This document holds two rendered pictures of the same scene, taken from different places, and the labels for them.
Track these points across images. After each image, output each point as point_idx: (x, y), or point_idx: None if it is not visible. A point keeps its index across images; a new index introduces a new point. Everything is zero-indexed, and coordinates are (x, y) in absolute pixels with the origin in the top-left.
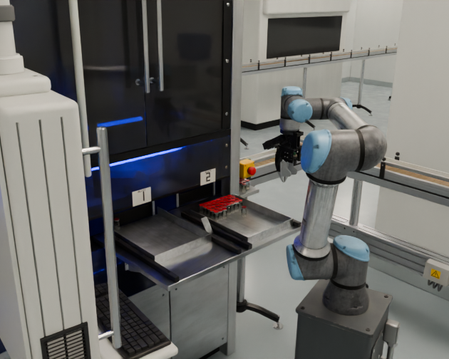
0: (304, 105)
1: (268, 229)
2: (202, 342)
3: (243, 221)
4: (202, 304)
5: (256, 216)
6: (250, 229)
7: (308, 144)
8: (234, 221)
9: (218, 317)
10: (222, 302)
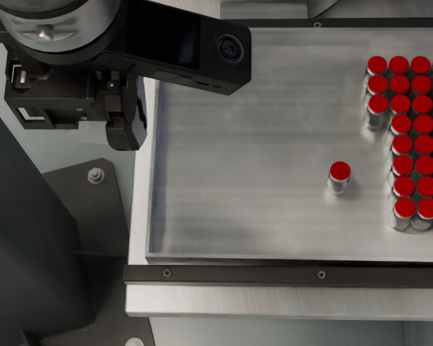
0: None
1: (153, 119)
2: None
3: (303, 152)
4: None
5: (302, 219)
6: (237, 126)
7: None
8: (326, 128)
9: (420, 322)
10: (428, 327)
